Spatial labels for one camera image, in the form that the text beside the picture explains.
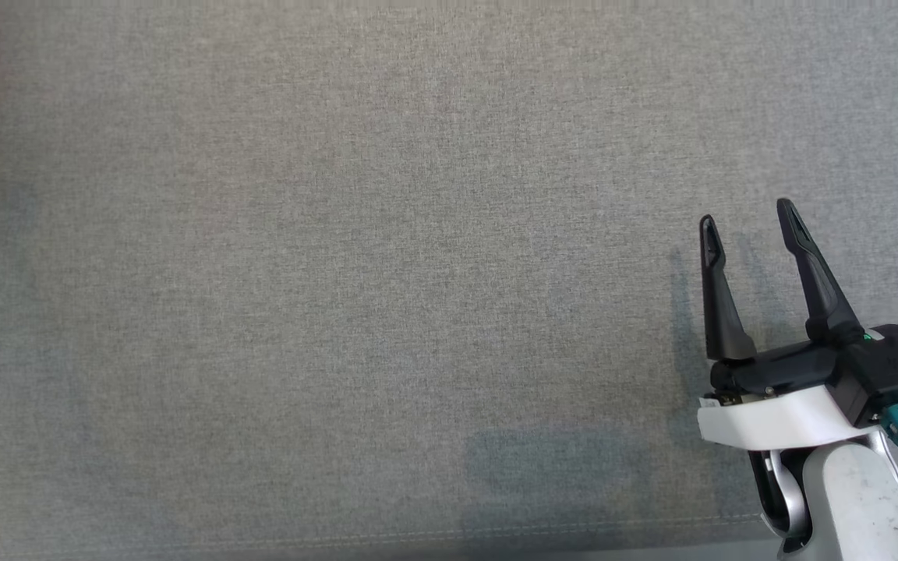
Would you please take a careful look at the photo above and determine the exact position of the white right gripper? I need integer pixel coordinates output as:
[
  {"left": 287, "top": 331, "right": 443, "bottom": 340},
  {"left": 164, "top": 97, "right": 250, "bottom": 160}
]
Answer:
[{"left": 697, "top": 198, "right": 883, "bottom": 453}]

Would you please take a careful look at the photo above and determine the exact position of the grey fabric sofa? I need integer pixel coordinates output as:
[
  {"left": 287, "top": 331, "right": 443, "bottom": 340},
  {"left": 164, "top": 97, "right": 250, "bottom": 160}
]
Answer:
[{"left": 0, "top": 0, "right": 898, "bottom": 561}]

